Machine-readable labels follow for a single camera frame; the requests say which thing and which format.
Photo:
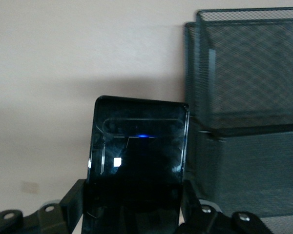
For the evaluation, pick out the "brown tape patch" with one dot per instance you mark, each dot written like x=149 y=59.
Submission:
x=30 y=187

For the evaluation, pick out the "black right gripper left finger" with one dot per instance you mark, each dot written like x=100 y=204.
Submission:
x=70 y=202

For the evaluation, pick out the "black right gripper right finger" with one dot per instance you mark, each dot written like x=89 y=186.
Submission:
x=210 y=219

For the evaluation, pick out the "black mesh two-tier tray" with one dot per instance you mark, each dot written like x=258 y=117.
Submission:
x=246 y=97

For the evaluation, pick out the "long black smartphone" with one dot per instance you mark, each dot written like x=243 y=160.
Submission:
x=136 y=195

